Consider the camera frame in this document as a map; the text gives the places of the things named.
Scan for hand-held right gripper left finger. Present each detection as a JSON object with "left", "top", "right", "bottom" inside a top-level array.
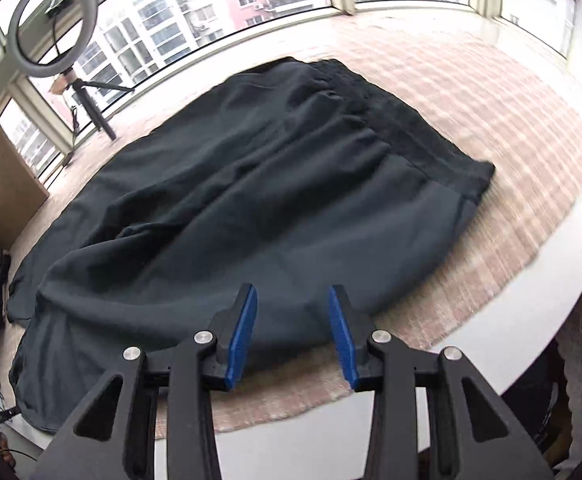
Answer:
[{"left": 31, "top": 282, "right": 259, "bottom": 480}]

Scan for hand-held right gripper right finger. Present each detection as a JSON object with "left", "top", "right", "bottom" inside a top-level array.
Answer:
[{"left": 327, "top": 284, "right": 557, "bottom": 480}]

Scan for dark grey pants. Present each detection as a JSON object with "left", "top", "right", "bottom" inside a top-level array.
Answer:
[{"left": 7, "top": 57, "right": 496, "bottom": 436}]

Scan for black tripod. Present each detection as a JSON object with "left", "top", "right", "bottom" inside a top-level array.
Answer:
[{"left": 51, "top": 67, "right": 136, "bottom": 142}]

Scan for black cable with inline switch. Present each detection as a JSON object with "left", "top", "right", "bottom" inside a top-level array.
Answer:
[{"left": 63, "top": 100, "right": 79, "bottom": 166}]

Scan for grey ring light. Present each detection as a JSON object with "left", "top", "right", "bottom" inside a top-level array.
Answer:
[{"left": 8, "top": 0, "right": 90, "bottom": 79}]

